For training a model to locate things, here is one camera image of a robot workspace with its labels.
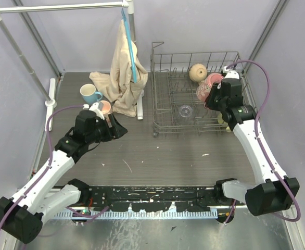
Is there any peach pink mug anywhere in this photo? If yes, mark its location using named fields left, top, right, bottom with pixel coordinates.
left=98, top=100, right=112, bottom=115

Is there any yellow-green mug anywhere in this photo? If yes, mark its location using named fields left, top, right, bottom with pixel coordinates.
left=217, top=113, right=231, bottom=132

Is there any light blue mug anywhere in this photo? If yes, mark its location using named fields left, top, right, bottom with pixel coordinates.
left=80, top=84, right=103, bottom=105

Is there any clear glass cup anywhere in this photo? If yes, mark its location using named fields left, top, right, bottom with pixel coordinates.
left=177, top=105, right=194, bottom=126

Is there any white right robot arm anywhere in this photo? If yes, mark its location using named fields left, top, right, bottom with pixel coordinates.
left=205, top=78, right=300, bottom=216

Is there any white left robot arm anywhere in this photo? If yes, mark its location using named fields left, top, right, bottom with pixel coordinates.
left=0, top=110, right=128, bottom=244

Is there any white metal clothes rack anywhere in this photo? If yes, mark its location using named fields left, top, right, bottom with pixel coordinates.
left=0, top=0, right=144, bottom=131

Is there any beige round mug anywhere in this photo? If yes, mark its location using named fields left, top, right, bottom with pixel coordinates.
left=189, top=64, right=207, bottom=82

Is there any beige cloth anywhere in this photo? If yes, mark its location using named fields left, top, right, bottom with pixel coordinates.
left=89, top=21, right=148, bottom=117

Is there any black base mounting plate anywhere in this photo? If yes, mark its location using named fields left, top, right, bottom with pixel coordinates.
left=61, top=185, right=246, bottom=213

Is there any blue clothes hanger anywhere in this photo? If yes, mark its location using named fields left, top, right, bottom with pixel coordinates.
left=121, top=8, right=137, bottom=83

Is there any grey wire dish rack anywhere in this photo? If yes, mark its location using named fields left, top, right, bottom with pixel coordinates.
left=150, top=42, right=241, bottom=137

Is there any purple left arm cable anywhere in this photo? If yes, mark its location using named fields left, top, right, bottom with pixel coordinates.
left=0, top=105, right=91, bottom=250

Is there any slotted cable duct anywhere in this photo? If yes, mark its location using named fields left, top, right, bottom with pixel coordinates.
left=53, top=208, right=219, bottom=220

